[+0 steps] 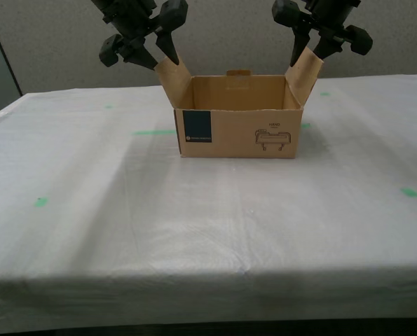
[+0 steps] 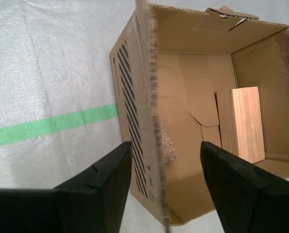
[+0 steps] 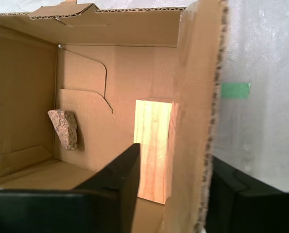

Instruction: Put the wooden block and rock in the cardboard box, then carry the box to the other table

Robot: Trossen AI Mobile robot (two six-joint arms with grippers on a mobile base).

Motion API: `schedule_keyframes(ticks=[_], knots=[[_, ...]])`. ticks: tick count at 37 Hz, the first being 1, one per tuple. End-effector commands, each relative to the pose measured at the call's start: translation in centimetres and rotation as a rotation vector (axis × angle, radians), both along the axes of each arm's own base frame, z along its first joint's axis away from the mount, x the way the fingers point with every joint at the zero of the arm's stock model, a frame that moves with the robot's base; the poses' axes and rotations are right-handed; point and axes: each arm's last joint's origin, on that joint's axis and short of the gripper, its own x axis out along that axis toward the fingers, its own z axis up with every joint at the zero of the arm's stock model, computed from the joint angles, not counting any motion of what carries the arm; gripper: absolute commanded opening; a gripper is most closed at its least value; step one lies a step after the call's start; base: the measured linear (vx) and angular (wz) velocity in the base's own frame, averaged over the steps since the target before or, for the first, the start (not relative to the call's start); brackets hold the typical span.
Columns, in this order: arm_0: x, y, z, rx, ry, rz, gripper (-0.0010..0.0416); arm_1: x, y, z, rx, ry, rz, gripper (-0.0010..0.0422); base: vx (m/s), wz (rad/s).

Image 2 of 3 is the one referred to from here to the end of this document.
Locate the white table cloth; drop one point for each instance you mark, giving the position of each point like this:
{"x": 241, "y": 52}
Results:
{"x": 37, "y": 60}

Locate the brown cardboard box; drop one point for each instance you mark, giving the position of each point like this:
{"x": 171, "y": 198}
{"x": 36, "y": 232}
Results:
{"x": 195, "y": 72}

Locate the speckled pinkish granite rock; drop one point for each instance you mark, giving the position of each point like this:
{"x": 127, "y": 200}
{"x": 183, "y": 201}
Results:
{"x": 167, "y": 148}

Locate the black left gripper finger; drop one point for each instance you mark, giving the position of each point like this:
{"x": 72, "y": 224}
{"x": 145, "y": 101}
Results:
{"x": 61, "y": 211}
{"x": 256, "y": 206}

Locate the long light green tape strip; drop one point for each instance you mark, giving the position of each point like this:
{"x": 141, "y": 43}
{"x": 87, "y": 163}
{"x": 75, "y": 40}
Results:
{"x": 49, "y": 125}

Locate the light wooden block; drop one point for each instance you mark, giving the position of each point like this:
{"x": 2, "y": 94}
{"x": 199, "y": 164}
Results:
{"x": 243, "y": 121}

